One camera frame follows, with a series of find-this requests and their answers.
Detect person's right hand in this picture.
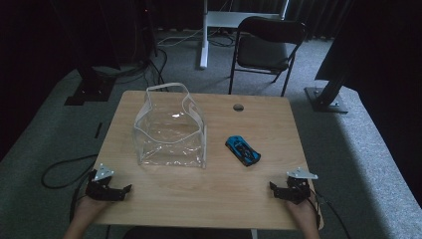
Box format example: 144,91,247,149
286,193,320,231

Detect black folding chair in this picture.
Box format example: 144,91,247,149
227,15,309,98

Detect black stand with grey base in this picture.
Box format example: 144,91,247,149
304,64,350,115

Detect person's left hand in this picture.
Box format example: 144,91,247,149
73,194,111,228

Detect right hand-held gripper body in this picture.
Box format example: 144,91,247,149
286,166,318,205

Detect clear plastic bag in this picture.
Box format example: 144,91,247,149
132,82,208,169

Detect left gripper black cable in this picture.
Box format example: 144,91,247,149
69,168,98,223

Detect white floor cable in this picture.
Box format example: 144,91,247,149
156,27,204,48

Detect black floor cable loop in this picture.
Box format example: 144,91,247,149
41,153,100,190

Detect bundle of black floor cables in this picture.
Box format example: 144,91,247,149
93,48,169,93

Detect blue toy car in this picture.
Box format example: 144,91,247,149
224,134,262,167

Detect white desk frame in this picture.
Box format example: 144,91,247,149
198,0,291,71

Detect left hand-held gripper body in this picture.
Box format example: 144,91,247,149
85,162,115,202

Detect person's dark clothing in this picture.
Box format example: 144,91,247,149
121,226,254,239

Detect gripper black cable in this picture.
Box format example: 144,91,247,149
69,168,98,223
307,188,352,239

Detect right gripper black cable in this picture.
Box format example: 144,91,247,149
307,188,352,239

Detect black stand with square base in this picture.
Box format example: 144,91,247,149
64,0,121,107

